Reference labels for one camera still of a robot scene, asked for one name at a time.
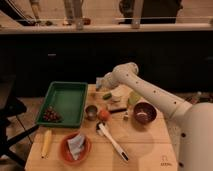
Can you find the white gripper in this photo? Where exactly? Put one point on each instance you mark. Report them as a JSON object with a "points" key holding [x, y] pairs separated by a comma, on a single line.
{"points": [[105, 82]]}

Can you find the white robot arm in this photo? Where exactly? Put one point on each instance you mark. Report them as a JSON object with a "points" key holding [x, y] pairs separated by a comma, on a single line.
{"points": [[195, 120]]}

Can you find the purple bowl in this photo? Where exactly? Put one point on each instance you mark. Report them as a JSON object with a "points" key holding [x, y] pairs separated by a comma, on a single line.
{"points": [[144, 113]]}

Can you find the orange bowl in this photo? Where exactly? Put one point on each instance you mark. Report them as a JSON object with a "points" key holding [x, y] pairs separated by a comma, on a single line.
{"points": [[65, 154]]}

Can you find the white cup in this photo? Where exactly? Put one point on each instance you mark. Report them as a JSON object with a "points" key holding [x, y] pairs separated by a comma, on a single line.
{"points": [[117, 94]]}

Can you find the small green vegetable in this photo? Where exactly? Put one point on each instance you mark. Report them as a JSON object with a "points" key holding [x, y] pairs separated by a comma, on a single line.
{"points": [[106, 96]]}

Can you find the orange fruit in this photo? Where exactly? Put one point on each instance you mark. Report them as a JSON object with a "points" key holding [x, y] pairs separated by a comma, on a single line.
{"points": [[104, 115]]}

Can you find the small pale toy piece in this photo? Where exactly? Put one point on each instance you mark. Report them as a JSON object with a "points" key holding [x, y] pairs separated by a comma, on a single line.
{"points": [[126, 116]]}

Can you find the small metal cup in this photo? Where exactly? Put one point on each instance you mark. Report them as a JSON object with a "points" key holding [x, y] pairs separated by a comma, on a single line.
{"points": [[91, 112]]}

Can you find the green plastic tray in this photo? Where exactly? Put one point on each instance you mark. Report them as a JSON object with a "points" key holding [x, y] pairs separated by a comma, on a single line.
{"points": [[68, 100]]}

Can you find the dark grape bunch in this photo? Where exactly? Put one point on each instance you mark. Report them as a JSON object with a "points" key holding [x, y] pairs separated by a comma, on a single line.
{"points": [[50, 115]]}

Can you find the grey folded cloth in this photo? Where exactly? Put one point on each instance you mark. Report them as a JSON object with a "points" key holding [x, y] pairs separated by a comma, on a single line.
{"points": [[76, 145]]}

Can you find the yellow corn cob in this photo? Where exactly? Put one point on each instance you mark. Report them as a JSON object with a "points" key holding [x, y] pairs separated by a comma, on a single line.
{"points": [[46, 143]]}

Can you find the black office chair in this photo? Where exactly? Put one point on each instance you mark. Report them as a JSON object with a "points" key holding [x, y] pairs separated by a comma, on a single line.
{"points": [[10, 106]]}

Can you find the wooden block with black handle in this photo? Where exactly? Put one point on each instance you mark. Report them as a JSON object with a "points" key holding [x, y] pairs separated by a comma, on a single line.
{"points": [[116, 107]]}

